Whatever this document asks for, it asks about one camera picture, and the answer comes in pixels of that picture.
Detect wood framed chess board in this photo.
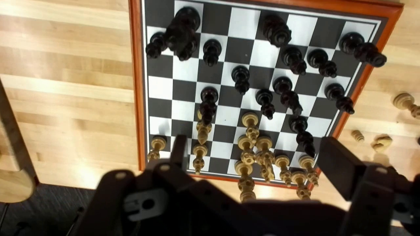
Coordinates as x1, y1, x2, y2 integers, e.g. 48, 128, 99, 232
128, 0, 405, 190

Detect tall black chess king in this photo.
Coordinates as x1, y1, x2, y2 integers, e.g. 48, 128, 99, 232
164, 5, 203, 63

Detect black chess piece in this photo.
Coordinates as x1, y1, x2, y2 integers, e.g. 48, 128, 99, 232
203, 38, 224, 65
289, 115, 318, 158
199, 85, 220, 127
280, 44, 309, 76
306, 47, 339, 78
260, 12, 293, 48
255, 88, 277, 120
272, 74, 305, 116
230, 64, 252, 95
339, 30, 389, 69
325, 82, 356, 115
145, 30, 168, 60

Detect tall tan chess king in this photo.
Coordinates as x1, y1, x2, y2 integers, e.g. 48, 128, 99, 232
234, 161, 258, 203

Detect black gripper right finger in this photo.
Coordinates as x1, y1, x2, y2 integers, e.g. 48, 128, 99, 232
317, 135, 420, 236

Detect tan chess pawn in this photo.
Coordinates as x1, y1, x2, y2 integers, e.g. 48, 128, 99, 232
392, 91, 420, 120

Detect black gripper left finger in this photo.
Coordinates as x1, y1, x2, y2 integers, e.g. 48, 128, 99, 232
70, 135, 201, 236

